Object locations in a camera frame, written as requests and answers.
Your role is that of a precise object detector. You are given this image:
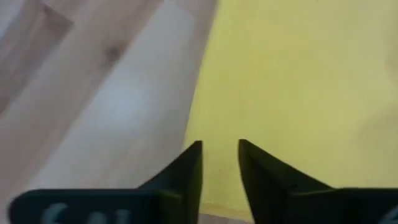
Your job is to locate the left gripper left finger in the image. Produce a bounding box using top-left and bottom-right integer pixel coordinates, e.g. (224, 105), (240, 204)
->
(7, 140), (203, 224)

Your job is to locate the yellow microfiber towel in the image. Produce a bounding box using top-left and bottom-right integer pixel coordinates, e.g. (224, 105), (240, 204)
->
(182, 0), (398, 223)

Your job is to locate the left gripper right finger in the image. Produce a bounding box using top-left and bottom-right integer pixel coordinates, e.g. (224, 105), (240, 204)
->
(238, 139), (398, 224)

